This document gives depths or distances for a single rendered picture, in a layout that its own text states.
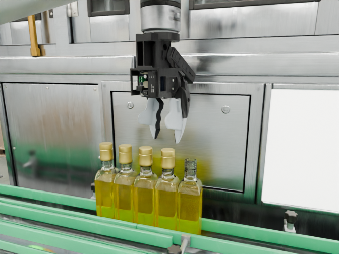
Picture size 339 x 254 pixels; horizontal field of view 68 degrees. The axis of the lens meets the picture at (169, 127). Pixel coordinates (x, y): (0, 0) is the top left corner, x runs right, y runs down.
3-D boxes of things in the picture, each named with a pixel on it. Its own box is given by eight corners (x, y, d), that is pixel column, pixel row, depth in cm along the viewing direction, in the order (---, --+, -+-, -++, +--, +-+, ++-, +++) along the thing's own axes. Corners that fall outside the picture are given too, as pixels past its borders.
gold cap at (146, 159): (155, 162, 65) (154, 145, 64) (150, 167, 62) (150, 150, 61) (142, 161, 66) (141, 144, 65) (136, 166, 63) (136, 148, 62)
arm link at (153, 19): (157, 15, 52) (191, 10, 47) (157, 39, 53) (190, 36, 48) (131, 8, 46) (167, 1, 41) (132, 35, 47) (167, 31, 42)
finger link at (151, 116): (130, 138, 53) (136, 96, 50) (149, 132, 58) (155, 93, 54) (140, 143, 51) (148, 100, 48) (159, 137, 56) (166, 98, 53)
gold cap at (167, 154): (176, 164, 63) (176, 147, 63) (172, 170, 60) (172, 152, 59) (163, 163, 65) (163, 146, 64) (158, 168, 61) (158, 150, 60)
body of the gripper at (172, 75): (129, 99, 49) (127, 33, 46) (157, 95, 55) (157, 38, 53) (160, 102, 44) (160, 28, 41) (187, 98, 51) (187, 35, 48)
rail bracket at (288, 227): (290, 247, 69) (296, 202, 66) (295, 265, 63) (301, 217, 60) (275, 244, 70) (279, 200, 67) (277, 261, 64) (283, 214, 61)
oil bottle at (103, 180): (124, 232, 75) (121, 165, 70) (115, 244, 69) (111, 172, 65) (107, 229, 76) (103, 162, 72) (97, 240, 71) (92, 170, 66)
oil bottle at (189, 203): (201, 248, 68) (203, 175, 63) (197, 264, 63) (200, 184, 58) (180, 245, 69) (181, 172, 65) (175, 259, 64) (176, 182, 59)
